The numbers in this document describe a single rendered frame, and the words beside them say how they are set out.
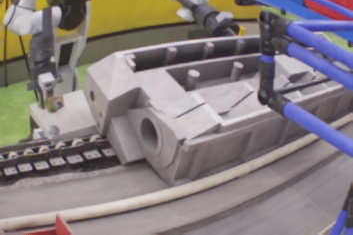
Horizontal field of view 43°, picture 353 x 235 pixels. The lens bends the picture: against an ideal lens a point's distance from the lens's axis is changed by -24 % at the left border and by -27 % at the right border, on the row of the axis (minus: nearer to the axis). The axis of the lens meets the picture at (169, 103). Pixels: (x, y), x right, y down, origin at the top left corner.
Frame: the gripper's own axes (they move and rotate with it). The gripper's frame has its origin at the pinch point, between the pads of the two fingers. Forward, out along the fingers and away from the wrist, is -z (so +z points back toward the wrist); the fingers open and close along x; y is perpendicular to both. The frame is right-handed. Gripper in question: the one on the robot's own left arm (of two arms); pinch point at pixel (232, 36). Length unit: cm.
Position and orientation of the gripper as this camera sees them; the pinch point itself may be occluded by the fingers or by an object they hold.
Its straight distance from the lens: 181.0
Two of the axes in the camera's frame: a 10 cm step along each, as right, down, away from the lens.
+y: 1.8, -8.0, -5.8
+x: -8.3, 1.8, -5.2
